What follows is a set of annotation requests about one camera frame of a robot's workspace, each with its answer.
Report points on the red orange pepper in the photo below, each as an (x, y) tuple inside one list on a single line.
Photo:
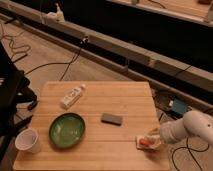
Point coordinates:
[(145, 142)]

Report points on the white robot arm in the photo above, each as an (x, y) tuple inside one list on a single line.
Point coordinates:
[(192, 124)]

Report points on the black rectangular block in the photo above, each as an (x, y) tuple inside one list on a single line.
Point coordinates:
[(111, 119)]

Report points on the green bowl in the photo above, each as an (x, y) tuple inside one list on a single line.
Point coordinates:
[(67, 130)]

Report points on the blue control box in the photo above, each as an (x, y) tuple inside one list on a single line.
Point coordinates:
[(178, 108)]

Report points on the white sponge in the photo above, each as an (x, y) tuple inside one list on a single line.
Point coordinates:
[(145, 138)]

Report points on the white paper cup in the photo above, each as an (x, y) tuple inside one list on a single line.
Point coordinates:
[(28, 141)]

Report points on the black chair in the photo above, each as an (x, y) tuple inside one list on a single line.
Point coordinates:
[(14, 89)]

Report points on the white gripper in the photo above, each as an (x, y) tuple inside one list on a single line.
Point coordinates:
[(167, 133)]

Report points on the white plastic bottle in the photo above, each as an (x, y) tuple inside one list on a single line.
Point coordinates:
[(72, 96)]

